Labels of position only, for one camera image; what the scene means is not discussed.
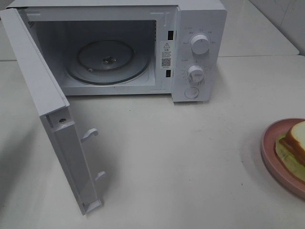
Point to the pink round plate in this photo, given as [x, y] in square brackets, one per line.
[273, 163]

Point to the white microwave door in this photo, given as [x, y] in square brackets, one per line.
[53, 110]

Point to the white microwave knob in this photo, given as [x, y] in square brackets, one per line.
[195, 74]
[200, 44]

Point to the glass microwave turntable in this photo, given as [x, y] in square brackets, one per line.
[106, 62]

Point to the round microwave door button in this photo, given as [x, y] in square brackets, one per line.
[191, 92]

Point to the white bread sandwich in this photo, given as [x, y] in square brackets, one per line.
[290, 148]

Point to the white microwave oven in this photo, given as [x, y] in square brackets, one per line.
[161, 28]

